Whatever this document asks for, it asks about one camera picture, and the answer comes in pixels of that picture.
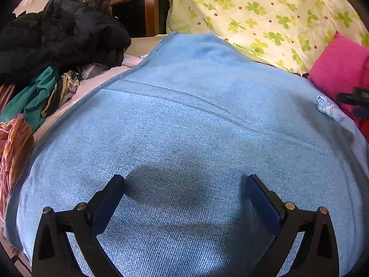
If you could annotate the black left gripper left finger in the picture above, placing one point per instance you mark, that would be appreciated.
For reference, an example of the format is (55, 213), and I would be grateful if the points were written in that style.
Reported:
(52, 253)

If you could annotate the pink pillow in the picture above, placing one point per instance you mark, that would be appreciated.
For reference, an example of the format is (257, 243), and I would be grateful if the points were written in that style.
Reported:
(342, 66)

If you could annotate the pale pink bed sheet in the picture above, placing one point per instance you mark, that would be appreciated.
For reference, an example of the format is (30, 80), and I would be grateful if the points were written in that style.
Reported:
(17, 260)

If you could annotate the teal garment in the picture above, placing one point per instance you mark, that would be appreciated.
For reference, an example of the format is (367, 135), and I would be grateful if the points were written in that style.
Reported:
(32, 99)

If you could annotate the patterned yellow black garment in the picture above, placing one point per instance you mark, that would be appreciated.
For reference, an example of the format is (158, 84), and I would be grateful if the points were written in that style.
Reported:
(63, 91)

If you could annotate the light blue plastic bag knot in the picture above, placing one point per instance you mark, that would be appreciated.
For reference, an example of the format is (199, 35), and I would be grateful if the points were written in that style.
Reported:
(329, 109)

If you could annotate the blue blanket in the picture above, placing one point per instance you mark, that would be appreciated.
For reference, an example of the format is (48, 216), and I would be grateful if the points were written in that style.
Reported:
(183, 128)

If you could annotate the brown wooden headboard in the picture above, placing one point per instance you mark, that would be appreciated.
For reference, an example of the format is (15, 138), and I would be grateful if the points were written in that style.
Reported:
(141, 18)

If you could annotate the striped pink orange garment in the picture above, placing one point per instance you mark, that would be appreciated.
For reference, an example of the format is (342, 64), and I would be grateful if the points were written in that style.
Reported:
(16, 144)

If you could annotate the black clothing pile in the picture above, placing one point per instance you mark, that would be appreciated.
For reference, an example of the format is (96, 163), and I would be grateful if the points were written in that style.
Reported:
(66, 34)

